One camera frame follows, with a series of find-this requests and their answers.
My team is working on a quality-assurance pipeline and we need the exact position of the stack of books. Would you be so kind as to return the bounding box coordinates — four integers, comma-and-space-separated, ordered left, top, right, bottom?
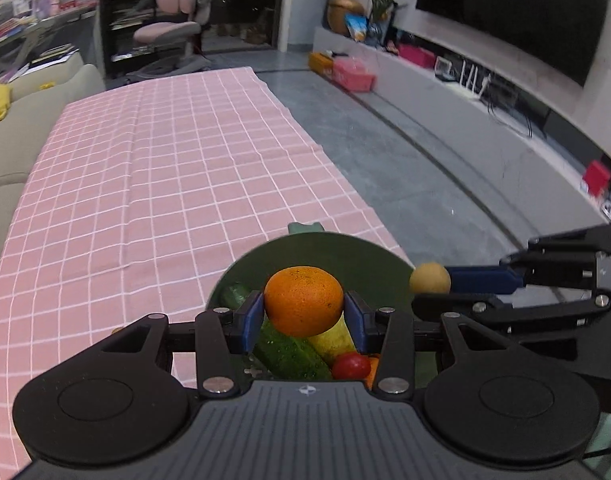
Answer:
0, 15, 34, 47

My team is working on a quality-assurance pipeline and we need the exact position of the pink storage box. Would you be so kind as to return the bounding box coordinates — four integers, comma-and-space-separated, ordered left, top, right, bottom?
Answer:
333, 56, 377, 92

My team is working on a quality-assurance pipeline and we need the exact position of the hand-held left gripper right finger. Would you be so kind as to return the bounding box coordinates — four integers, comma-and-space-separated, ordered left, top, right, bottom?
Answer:
344, 290, 509, 396

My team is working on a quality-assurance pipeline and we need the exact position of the black television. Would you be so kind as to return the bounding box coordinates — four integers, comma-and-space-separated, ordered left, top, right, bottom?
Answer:
415, 0, 611, 88

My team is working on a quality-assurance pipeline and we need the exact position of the green cucumber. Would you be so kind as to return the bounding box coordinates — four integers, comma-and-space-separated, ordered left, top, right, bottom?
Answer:
220, 282, 333, 382

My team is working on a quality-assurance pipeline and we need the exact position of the red box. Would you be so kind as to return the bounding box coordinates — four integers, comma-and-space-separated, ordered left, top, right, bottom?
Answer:
582, 160, 611, 197

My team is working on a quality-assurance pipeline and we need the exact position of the cluttered desk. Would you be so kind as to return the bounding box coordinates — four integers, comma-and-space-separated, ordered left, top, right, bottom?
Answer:
0, 0, 99, 86

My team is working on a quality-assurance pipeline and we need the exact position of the beige sofa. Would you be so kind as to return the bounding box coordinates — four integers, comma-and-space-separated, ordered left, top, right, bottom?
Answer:
0, 51, 106, 193

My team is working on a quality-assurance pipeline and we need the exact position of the magenta box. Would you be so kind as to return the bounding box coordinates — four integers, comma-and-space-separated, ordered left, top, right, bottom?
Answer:
398, 44, 437, 69

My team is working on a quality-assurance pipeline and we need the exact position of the orange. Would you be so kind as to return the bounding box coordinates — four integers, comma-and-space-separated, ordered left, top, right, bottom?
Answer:
364, 355, 382, 391
264, 266, 345, 338

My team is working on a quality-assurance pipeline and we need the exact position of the white router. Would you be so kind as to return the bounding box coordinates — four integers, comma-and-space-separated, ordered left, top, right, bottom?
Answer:
457, 59, 492, 99

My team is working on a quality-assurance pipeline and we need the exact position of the small yellow round fruit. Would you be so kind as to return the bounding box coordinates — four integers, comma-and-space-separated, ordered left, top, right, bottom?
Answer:
409, 261, 452, 295

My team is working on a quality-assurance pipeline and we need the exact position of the orange box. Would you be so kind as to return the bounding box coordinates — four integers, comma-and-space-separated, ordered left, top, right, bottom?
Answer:
308, 51, 336, 77

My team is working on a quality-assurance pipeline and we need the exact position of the golden vase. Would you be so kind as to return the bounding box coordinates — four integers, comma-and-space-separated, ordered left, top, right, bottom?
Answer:
328, 0, 366, 37

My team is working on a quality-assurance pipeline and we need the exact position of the pink checked tablecloth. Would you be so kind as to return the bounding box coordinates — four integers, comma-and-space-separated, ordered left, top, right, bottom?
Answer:
0, 66, 415, 480

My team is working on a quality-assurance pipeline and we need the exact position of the green potted plant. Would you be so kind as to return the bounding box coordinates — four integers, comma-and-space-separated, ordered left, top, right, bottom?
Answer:
362, 0, 412, 47

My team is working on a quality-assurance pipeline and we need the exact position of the yellow-green pear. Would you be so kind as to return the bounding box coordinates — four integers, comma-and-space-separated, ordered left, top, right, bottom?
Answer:
308, 314, 359, 366

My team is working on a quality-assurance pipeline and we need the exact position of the green colander bowl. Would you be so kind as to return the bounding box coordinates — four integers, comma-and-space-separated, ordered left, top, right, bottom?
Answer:
206, 221, 416, 396

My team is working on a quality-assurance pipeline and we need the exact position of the grey television bench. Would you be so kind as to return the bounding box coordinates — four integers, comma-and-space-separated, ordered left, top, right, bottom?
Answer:
313, 25, 611, 223

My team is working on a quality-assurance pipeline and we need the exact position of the black shelf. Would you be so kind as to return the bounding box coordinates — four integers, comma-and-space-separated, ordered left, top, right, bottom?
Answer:
98, 0, 164, 80

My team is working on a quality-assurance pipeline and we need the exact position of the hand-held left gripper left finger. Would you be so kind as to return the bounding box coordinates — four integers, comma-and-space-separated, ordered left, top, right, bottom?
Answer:
100, 291, 265, 397

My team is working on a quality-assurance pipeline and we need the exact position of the red cherry tomato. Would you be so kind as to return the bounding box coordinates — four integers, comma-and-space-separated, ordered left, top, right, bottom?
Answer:
331, 352, 371, 381

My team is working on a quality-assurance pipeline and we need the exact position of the pink office chair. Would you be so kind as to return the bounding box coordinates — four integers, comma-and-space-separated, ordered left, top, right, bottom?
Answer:
132, 0, 215, 75

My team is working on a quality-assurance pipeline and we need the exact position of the blue snack bag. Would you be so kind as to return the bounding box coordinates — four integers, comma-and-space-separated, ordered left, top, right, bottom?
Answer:
345, 14, 369, 42

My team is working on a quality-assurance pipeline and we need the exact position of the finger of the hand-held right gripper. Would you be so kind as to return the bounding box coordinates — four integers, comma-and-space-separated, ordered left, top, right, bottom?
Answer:
447, 225, 611, 295
412, 290, 611, 361

